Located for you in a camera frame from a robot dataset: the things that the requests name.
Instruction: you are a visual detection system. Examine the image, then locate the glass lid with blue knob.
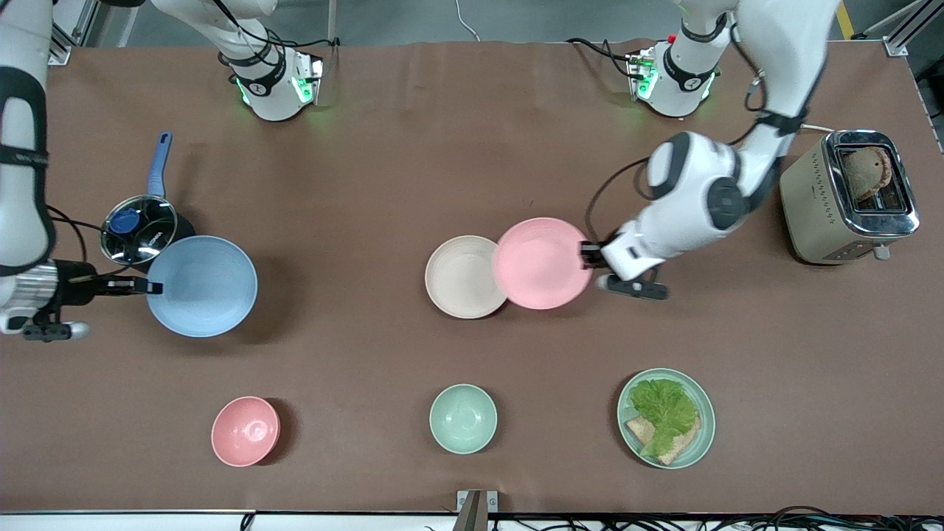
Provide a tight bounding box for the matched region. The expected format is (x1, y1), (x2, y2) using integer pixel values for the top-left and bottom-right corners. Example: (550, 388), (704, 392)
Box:
(101, 194), (179, 265)

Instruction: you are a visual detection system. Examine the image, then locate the black arm base cable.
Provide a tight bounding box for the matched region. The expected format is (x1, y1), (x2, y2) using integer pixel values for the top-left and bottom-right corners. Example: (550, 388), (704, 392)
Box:
(566, 37), (639, 79)
(210, 0), (341, 54)

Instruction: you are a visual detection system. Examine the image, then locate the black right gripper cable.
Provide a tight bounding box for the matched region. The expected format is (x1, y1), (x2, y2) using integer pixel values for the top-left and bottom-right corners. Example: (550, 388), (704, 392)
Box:
(46, 205), (157, 280)

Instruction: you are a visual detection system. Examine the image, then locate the brown round bread slice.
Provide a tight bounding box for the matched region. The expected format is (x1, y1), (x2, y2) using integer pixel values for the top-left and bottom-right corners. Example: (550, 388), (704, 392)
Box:
(843, 146), (893, 201)

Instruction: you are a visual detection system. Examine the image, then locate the white cable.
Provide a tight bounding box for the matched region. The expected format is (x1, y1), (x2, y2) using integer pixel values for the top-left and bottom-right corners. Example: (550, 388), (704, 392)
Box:
(453, 0), (482, 43)

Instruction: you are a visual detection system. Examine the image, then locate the aluminium frame profile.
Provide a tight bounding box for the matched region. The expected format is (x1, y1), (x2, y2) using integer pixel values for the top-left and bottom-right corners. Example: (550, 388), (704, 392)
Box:
(881, 0), (944, 58)
(46, 0), (100, 66)

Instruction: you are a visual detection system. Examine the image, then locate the small green deep bowl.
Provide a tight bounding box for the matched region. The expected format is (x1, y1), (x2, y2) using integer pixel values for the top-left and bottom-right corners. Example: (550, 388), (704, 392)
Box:
(429, 383), (499, 455)

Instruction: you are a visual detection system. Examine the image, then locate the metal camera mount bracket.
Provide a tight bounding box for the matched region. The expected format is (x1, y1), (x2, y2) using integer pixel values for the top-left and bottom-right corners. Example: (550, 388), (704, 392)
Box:
(456, 489), (499, 531)

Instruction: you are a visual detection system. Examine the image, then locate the pink shallow bowl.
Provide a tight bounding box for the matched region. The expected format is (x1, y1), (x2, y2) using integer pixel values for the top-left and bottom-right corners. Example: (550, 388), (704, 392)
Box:
(491, 217), (594, 310)

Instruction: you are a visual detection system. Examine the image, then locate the beige chrome toaster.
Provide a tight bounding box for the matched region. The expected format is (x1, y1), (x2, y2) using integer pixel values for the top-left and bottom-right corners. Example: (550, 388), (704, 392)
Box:
(779, 129), (921, 266)

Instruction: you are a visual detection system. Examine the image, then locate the blue shallow bowl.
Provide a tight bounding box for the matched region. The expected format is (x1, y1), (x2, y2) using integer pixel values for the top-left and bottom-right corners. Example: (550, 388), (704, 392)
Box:
(146, 235), (259, 339)

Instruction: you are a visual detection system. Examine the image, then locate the dark saucepan with blue handle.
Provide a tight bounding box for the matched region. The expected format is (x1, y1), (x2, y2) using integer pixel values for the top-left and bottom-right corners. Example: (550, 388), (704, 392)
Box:
(100, 131), (198, 268)

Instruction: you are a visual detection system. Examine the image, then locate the toasted bread slice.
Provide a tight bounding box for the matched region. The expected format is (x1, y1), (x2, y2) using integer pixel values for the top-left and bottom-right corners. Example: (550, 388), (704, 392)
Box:
(625, 414), (701, 467)

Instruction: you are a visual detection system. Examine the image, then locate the black cable bundle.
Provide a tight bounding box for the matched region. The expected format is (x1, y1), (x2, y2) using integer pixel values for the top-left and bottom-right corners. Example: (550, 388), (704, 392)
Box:
(420, 504), (944, 531)

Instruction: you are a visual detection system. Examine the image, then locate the green lettuce leaf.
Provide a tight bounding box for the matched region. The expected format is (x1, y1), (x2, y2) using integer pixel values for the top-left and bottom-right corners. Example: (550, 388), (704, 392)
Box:
(628, 378), (700, 458)

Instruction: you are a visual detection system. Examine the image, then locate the beige shallow bowl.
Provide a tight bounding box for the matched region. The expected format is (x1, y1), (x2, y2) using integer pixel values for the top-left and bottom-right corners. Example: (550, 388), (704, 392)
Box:
(424, 235), (510, 320)

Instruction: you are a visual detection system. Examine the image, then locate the small pink deep bowl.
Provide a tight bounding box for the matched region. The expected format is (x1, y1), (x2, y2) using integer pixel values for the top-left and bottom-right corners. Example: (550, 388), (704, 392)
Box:
(211, 396), (282, 468)

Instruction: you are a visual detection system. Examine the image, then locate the green plate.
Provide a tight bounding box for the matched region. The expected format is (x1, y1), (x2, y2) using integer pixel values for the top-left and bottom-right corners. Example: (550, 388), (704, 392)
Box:
(617, 367), (717, 471)

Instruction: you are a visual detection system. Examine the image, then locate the metal base bracket green light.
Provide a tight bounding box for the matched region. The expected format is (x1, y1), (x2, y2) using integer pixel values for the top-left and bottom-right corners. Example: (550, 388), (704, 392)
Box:
(625, 46), (659, 100)
(290, 53), (325, 105)

